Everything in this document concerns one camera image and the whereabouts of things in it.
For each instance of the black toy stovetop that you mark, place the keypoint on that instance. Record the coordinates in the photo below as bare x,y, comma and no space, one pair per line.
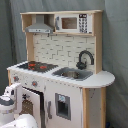
37,66

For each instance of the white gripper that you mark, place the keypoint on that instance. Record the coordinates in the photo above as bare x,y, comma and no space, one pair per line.
12,95

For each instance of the toy microwave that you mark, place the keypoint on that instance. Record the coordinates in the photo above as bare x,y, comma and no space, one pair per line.
73,23

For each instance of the black toy faucet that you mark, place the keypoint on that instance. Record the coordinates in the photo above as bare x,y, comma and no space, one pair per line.
82,63

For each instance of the grey range hood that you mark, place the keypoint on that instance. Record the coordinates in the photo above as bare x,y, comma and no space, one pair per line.
39,25

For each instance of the right red oven knob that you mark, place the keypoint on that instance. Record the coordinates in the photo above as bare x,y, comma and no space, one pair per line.
34,83

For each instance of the white fridge door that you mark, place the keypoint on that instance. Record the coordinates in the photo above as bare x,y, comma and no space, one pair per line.
63,106

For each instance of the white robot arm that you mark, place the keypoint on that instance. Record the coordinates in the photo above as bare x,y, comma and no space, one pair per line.
7,119

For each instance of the grey toy sink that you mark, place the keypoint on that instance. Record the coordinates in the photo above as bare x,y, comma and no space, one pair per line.
73,74

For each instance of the red oven knob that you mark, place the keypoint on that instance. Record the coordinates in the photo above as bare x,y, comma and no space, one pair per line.
16,78
34,83

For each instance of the left red oven knob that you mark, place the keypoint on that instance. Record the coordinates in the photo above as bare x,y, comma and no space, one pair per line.
16,78

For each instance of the wooden toy kitchen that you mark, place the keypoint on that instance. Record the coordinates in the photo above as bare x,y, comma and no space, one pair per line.
62,49

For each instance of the white oven door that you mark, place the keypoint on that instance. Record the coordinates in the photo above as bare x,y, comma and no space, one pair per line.
31,105

